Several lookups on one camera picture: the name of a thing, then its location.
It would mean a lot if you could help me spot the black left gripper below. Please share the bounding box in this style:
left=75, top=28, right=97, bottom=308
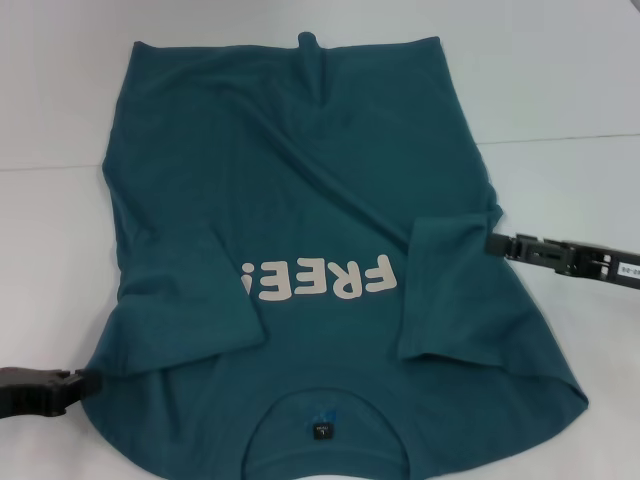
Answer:
left=0, top=367, right=104, bottom=421

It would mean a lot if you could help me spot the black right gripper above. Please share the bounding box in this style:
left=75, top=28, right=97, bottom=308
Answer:
left=485, top=233, right=640, bottom=292

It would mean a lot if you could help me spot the teal blue printed t-shirt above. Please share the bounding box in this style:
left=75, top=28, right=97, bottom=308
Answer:
left=86, top=32, right=590, bottom=480

